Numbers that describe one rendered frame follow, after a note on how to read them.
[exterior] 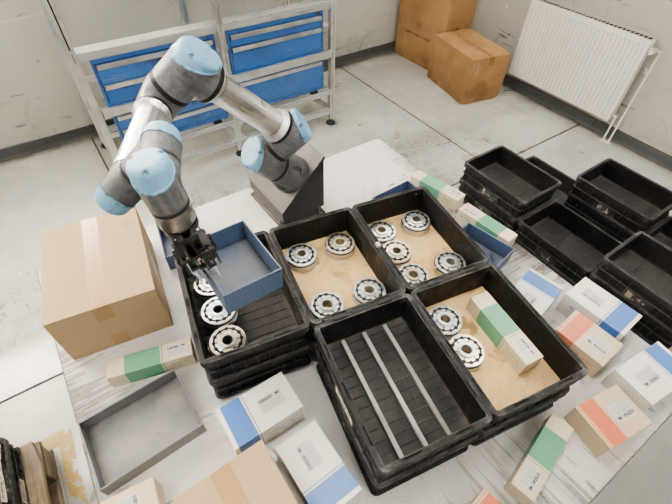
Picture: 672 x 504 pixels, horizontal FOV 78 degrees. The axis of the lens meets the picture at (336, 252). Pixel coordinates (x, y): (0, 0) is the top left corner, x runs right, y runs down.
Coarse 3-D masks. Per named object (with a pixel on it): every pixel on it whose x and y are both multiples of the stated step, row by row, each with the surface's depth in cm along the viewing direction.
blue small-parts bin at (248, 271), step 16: (240, 224) 110; (224, 240) 110; (240, 240) 113; (256, 240) 106; (224, 256) 110; (240, 256) 110; (256, 256) 110; (272, 256) 101; (208, 272) 97; (224, 272) 106; (240, 272) 106; (256, 272) 106; (272, 272) 98; (224, 288) 103; (240, 288) 95; (256, 288) 98; (272, 288) 102; (224, 304) 96; (240, 304) 98
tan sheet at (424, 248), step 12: (396, 216) 157; (396, 228) 153; (432, 228) 153; (408, 240) 149; (420, 240) 149; (432, 240) 149; (420, 252) 145; (432, 252) 145; (420, 264) 141; (432, 264) 141; (432, 276) 138
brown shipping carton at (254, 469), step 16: (256, 448) 98; (240, 464) 96; (256, 464) 96; (272, 464) 96; (208, 480) 93; (224, 480) 94; (240, 480) 94; (256, 480) 94; (272, 480) 94; (192, 496) 91; (208, 496) 91; (224, 496) 91; (240, 496) 91; (256, 496) 92; (272, 496) 92; (288, 496) 92
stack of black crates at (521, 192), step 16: (480, 160) 227; (496, 160) 238; (512, 160) 229; (464, 176) 226; (480, 176) 215; (496, 176) 230; (512, 176) 230; (528, 176) 225; (544, 176) 217; (464, 192) 230; (480, 192) 220; (496, 192) 212; (512, 192) 221; (528, 192) 221; (544, 192) 205; (480, 208) 225; (496, 208) 215; (512, 208) 207; (528, 208) 207; (512, 224) 212
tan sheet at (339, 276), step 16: (320, 240) 148; (320, 256) 143; (352, 256) 143; (304, 272) 138; (320, 272) 138; (336, 272) 138; (352, 272) 138; (368, 272) 138; (304, 288) 133; (320, 288) 134; (336, 288) 134; (352, 288) 134; (352, 304) 130
